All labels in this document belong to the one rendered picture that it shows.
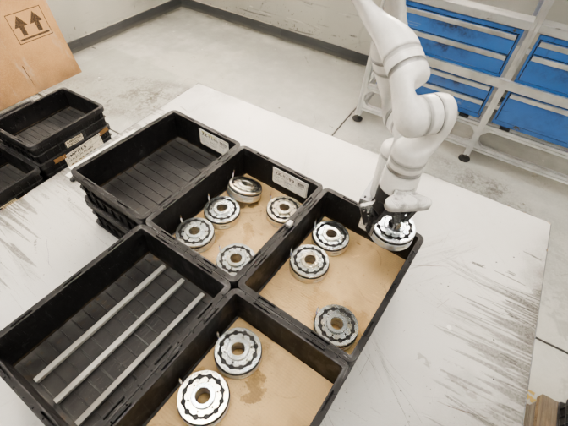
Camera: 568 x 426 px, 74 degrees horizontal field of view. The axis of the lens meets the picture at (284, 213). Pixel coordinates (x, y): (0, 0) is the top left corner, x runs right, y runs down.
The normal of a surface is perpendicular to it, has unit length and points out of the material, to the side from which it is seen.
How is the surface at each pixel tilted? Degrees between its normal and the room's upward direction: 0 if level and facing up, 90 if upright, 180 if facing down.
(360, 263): 0
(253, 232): 0
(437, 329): 0
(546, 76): 90
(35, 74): 72
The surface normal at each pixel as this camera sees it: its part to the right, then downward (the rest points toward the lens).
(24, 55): 0.84, 0.23
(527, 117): -0.51, 0.62
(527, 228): 0.06, -0.66
